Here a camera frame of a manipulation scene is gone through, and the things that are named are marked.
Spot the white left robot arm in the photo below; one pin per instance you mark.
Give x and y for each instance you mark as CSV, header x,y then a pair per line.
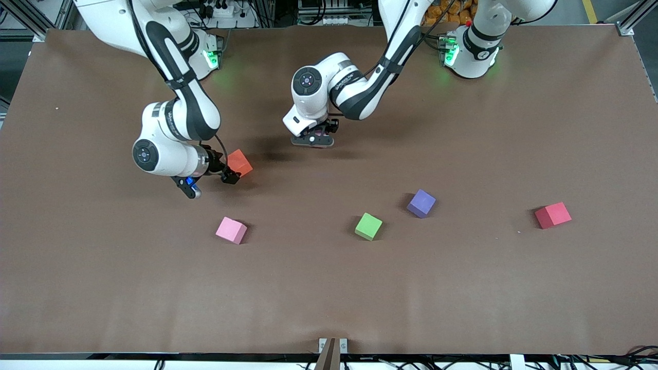
x,y
360,92

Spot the purple foam block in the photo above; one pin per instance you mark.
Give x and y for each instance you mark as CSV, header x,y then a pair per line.
x,y
421,203

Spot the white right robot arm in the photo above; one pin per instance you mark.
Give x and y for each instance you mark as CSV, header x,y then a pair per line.
x,y
175,123

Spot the white power strip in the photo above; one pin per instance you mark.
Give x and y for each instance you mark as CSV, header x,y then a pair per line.
x,y
222,10

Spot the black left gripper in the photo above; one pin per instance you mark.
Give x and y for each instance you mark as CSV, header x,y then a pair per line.
x,y
329,125

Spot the white electronics box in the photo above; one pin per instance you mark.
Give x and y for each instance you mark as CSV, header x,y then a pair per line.
x,y
324,20

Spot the aluminium frame profile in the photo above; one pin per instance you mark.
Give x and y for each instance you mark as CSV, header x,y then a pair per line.
x,y
637,13
38,36

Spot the red foam block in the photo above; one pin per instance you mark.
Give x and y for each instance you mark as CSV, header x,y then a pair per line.
x,y
553,215

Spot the orange packaged items pile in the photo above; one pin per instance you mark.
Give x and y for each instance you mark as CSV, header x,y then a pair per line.
x,y
455,10

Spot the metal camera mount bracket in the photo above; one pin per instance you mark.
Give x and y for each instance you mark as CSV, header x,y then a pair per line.
x,y
331,352

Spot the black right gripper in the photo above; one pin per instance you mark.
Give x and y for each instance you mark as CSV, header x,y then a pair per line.
x,y
215,163

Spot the orange foam block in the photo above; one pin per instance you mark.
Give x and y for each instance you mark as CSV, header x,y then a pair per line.
x,y
241,162

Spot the white table post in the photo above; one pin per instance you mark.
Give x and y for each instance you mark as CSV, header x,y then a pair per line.
x,y
517,362

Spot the green foam block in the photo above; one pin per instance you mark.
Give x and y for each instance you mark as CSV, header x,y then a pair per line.
x,y
368,226

